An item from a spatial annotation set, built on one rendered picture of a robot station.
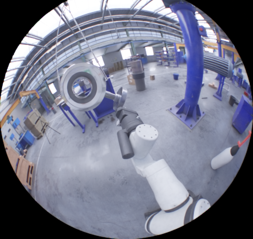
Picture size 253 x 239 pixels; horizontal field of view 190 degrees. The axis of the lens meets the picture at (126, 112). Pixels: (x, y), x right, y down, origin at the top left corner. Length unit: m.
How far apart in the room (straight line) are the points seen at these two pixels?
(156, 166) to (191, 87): 1.39
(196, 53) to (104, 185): 2.32
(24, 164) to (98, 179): 3.46
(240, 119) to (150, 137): 2.47
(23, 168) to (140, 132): 4.20
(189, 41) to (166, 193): 1.48
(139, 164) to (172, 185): 0.12
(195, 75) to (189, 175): 1.46
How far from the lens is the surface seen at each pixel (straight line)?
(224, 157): 1.32
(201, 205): 0.20
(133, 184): 1.18
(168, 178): 0.19
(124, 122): 0.29
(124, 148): 0.21
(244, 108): 2.44
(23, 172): 4.20
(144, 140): 0.19
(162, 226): 0.21
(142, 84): 2.73
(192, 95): 1.53
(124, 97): 0.54
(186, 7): 1.64
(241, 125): 2.61
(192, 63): 1.40
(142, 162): 0.26
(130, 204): 1.24
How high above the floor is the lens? 1.16
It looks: 38 degrees down
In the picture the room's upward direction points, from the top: 18 degrees counter-clockwise
